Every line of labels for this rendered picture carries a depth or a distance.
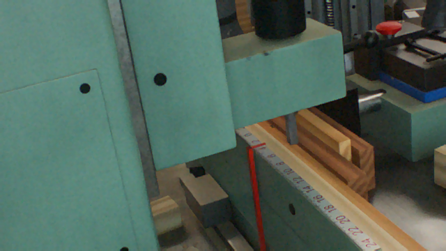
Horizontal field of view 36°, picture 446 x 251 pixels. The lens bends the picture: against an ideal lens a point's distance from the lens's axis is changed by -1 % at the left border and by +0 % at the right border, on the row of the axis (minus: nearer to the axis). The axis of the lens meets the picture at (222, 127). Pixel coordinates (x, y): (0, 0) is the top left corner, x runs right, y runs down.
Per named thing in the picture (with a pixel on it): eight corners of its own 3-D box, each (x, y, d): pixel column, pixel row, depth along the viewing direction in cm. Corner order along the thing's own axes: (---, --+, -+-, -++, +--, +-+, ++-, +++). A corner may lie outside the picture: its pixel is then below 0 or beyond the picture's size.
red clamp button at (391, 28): (406, 31, 80) (406, 23, 80) (385, 37, 80) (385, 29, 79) (391, 26, 83) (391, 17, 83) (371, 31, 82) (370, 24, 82)
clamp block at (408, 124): (511, 153, 80) (514, 82, 77) (414, 187, 77) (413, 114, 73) (433, 111, 93) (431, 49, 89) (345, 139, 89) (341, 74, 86)
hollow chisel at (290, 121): (298, 143, 73) (293, 100, 71) (290, 145, 73) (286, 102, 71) (294, 140, 74) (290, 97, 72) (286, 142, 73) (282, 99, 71)
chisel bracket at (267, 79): (349, 111, 70) (343, 31, 66) (221, 150, 66) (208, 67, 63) (314, 89, 76) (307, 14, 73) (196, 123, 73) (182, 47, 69)
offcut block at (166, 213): (172, 215, 92) (168, 194, 91) (182, 226, 89) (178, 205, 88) (141, 227, 90) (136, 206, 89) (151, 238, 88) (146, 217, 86)
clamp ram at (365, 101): (408, 147, 78) (405, 73, 74) (351, 166, 76) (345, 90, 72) (365, 120, 86) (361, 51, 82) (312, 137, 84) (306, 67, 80)
